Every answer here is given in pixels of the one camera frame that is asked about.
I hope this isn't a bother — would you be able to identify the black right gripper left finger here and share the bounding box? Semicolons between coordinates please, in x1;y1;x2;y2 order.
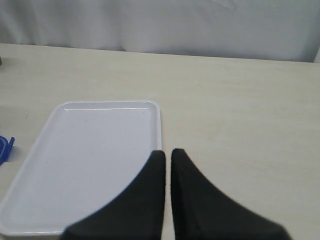
61;150;166;240

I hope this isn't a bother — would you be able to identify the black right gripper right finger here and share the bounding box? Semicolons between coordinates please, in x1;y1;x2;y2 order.
170;148;291;240

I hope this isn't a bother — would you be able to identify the blue snap-lock container lid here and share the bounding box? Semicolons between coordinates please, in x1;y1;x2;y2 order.
0;136;15;165

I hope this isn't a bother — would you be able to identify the white rectangular plastic tray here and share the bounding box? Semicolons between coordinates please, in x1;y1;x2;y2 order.
0;100;162;237

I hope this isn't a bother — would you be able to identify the white backdrop curtain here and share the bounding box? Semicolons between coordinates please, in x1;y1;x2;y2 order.
0;0;320;62

